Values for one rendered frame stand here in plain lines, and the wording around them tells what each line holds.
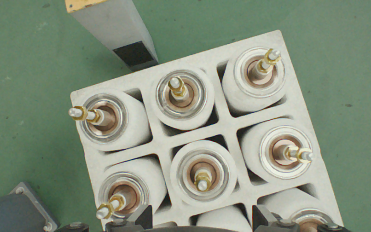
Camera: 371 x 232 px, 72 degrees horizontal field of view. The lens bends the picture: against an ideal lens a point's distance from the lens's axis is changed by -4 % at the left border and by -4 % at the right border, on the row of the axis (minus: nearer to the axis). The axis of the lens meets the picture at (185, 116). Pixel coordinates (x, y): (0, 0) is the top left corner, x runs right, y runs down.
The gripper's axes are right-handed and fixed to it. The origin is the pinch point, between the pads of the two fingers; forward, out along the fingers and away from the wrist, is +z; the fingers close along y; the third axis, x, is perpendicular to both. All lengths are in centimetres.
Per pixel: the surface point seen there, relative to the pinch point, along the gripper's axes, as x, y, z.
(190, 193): -2.4, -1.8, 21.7
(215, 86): 14.0, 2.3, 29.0
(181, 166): 1.3, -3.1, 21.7
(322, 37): 29, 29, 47
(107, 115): 8.7, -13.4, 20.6
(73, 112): 8.3, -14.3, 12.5
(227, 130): 6.5, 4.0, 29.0
